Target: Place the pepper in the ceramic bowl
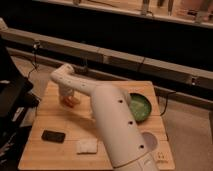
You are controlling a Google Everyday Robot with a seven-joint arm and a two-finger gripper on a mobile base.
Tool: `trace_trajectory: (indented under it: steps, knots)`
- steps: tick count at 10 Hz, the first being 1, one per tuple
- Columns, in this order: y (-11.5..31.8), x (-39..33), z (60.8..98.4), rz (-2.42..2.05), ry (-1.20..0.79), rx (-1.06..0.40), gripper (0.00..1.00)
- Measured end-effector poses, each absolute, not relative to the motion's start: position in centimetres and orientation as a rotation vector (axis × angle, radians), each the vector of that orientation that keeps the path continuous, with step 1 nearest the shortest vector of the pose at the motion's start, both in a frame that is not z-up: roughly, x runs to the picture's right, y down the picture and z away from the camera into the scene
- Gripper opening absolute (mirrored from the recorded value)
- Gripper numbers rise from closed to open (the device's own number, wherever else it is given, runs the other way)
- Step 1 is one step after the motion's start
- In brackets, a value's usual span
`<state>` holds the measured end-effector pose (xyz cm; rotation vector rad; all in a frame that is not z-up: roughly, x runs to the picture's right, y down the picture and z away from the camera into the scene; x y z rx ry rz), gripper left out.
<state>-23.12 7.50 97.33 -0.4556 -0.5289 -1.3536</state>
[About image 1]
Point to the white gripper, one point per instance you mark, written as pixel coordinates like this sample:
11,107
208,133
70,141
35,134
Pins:
65,92

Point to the orange red pepper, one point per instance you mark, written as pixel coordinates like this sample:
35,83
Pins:
70,101

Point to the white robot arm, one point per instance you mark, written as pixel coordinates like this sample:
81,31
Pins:
125,146

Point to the green ceramic bowl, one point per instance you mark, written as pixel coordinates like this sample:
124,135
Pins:
140,107

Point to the black phone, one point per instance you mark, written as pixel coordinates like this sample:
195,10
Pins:
52,136

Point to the black equipment at left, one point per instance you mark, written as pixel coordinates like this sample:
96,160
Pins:
15,100

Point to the white folded cloth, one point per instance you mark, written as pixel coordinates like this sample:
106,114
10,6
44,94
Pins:
87,146

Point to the white paper cup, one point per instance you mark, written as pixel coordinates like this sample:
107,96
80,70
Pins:
150,140

